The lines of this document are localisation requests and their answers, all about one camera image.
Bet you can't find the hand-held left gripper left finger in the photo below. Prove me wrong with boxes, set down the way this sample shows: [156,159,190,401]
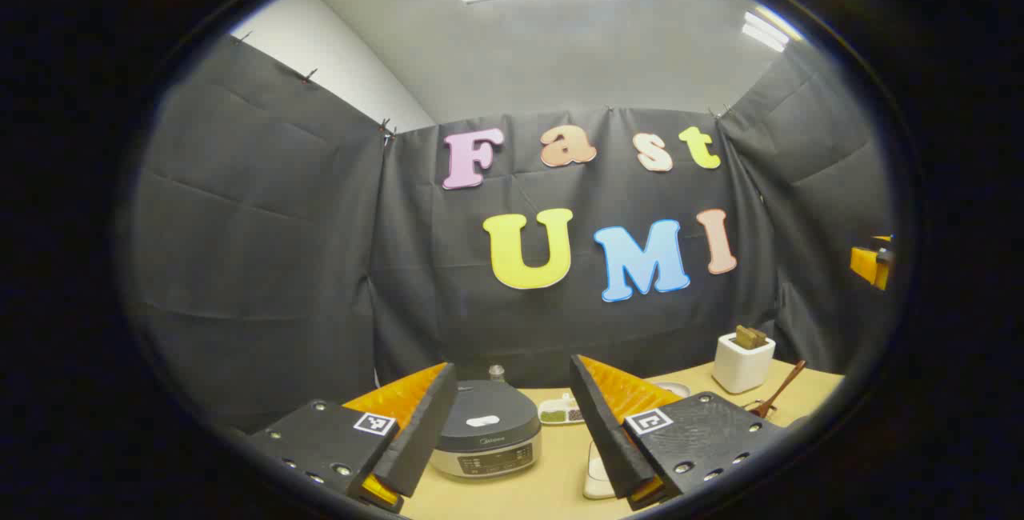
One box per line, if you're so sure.
[246,362,459,514]

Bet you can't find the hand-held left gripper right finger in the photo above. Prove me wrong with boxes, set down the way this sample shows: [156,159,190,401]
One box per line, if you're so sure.
[569,354,790,512]

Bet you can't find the dark grey rice cooker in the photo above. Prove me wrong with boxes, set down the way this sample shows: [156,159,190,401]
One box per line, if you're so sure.
[430,379,543,481]

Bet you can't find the brown wooden spoon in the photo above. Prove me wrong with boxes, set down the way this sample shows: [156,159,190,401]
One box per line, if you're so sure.
[752,360,807,420]

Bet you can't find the shallow translucent rice tray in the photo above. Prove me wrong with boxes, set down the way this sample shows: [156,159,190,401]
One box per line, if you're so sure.
[582,442,617,501]

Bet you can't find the white divided seasoning dish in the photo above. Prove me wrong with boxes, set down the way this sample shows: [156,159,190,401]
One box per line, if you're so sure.
[538,394,587,426]

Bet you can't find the white toaster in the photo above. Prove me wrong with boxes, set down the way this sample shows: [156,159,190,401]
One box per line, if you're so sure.
[712,331,776,394]

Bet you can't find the black backdrop cloth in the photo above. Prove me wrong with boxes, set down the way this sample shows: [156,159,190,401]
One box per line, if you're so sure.
[128,30,895,437]

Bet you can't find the small ceiling light panel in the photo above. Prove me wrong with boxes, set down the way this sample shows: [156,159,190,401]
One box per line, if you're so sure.
[741,10,803,53]

